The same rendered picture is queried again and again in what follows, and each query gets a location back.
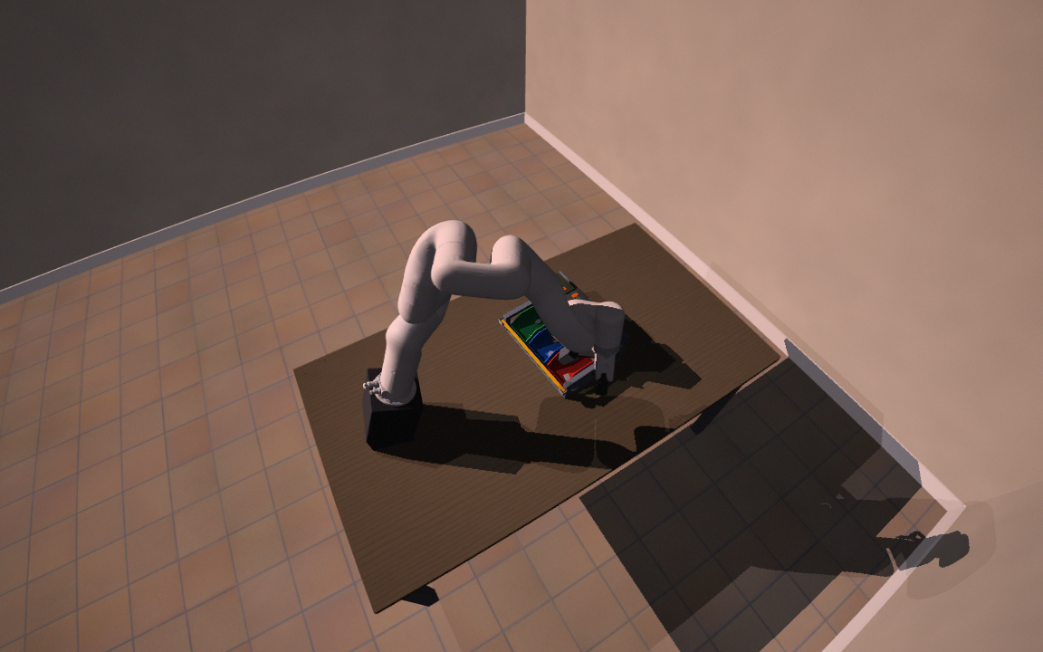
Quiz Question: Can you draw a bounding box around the dark grey metal shelf rack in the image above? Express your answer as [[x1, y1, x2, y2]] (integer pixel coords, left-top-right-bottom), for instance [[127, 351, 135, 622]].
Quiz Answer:
[[499, 271, 628, 399]]

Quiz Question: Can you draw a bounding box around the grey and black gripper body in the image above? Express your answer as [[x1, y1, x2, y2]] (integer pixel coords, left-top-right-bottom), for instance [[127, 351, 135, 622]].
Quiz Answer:
[[592, 349, 617, 381]]

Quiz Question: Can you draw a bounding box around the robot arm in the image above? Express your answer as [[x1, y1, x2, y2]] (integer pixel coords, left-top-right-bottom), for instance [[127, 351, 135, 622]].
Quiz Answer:
[[363, 220, 625, 407]]

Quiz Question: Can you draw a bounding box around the olive green case with orange latches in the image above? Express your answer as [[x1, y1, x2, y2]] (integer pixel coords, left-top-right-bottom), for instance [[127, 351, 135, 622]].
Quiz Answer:
[[557, 273, 575, 295]]

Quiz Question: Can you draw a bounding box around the blue bin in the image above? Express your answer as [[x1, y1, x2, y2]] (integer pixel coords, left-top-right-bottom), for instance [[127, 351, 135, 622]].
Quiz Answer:
[[528, 328, 564, 367]]

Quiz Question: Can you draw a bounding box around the yellow bar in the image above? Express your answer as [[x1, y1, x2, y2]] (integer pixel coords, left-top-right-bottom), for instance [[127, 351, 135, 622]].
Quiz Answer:
[[501, 319, 565, 392]]

